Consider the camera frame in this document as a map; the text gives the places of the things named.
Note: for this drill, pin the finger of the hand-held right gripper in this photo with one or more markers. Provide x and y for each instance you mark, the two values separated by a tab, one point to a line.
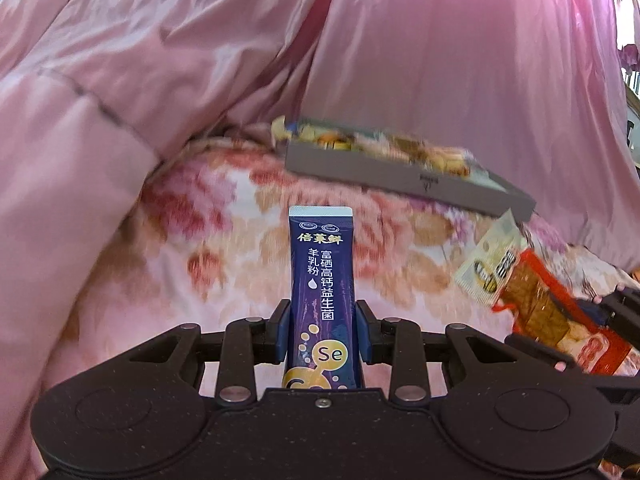
622	307
545	355

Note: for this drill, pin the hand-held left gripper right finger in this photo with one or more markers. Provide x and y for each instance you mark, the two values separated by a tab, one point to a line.
362	334

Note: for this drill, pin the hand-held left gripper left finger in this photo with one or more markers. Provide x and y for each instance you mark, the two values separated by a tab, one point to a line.
282	332

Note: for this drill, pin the floral bed sheet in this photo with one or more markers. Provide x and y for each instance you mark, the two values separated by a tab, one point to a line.
210	240

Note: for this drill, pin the grey cardboard box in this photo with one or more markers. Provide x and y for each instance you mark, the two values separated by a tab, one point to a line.
380	175

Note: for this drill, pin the dried tofu snack packet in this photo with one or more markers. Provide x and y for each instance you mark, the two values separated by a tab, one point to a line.
540	300

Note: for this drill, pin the blue and white stick sachet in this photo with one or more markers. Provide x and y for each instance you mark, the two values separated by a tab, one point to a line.
322	280

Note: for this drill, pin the beige tape strip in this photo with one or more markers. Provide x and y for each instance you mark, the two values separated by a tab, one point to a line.
280	132

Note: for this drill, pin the pink duvet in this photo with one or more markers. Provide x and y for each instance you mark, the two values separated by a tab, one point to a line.
100	110

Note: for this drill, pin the pink bed curtain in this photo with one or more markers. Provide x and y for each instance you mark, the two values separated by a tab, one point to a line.
475	50

